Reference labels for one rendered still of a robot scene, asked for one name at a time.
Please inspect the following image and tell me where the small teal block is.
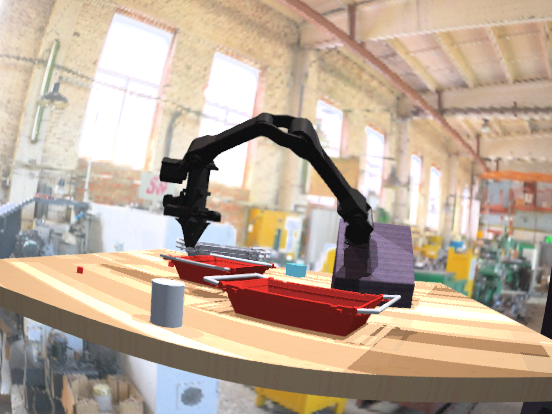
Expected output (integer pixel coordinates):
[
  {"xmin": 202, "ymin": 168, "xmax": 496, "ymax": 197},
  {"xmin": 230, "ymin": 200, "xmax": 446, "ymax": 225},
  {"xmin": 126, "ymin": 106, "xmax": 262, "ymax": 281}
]
[{"xmin": 285, "ymin": 263, "xmax": 307, "ymax": 278}]

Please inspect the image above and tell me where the red plastic tray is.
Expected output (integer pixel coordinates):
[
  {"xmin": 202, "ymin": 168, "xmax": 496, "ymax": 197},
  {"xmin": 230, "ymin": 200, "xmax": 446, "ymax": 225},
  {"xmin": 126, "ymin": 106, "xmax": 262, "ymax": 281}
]
[{"xmin": 163, "ymin": 255, "xmax": 276, "ymax": 286}]

